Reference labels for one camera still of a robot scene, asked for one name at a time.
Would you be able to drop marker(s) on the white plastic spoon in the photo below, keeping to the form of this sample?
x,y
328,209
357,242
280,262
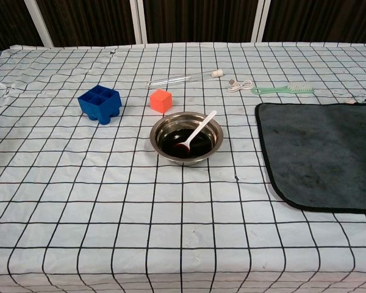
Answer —
x,y
198,129

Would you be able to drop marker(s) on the stainless steel bowl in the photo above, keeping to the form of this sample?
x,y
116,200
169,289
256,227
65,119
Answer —
x,y
163,128

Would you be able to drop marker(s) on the orange cube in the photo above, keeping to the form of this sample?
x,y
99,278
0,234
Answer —
x,y
160,102

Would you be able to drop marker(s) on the glass test tube with stopper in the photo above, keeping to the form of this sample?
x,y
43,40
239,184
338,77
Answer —
x,y
215,73

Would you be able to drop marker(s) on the white black-grid tablecloth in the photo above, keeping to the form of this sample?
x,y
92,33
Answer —
x,y
109,183

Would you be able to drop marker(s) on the blue four-cell plastic block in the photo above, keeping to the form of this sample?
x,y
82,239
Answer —
x,y
105,108

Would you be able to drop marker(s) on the green brush with white bristles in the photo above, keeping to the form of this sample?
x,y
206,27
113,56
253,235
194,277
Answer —
x,y
299,87

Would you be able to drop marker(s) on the dark grey towel mat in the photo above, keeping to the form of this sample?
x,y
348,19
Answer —
x,y
317,152

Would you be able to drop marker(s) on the white double frame post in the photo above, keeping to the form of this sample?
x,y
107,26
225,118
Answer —
x,y
138,21

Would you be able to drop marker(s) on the white slanted frame post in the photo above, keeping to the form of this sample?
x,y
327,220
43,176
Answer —
x,y
39,24

